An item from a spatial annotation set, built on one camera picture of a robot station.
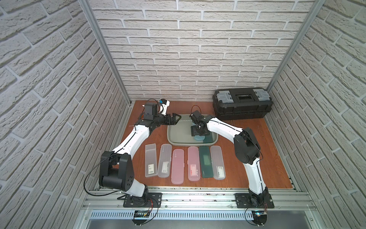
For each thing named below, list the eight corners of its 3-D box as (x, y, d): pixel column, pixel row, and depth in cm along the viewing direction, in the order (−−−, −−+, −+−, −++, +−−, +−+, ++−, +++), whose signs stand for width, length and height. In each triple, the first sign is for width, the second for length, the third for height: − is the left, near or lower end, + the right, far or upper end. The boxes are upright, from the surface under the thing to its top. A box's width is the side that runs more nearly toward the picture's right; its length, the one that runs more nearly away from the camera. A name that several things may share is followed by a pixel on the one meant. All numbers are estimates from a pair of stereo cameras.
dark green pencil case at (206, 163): (200, 177, 83) (201, 176, 81) (199, 147, 96) (199, 146, 93) (212, 177, 84) (213, 176, 82) (209, 147, 96) (210, 146, 94)
